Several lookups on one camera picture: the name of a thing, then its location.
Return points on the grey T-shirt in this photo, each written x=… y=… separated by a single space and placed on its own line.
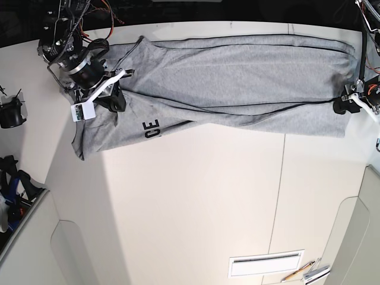
x=274 y=83

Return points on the yellow pencil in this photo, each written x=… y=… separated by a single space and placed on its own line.
x=290 y=276

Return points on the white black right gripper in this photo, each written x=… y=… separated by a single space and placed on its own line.
x=113 y=102

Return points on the white paper label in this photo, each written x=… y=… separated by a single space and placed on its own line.
x=262 y=265

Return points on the black cup holder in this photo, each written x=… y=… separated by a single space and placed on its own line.
x=11 y=110

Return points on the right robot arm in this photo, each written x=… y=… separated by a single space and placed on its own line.
x=64 y=43

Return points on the black blue tool pile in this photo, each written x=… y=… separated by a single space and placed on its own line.
x=18 y=194

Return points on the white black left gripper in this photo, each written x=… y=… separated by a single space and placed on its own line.
x=359 y=96

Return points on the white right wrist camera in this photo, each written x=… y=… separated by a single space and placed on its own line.
x=83 y=111

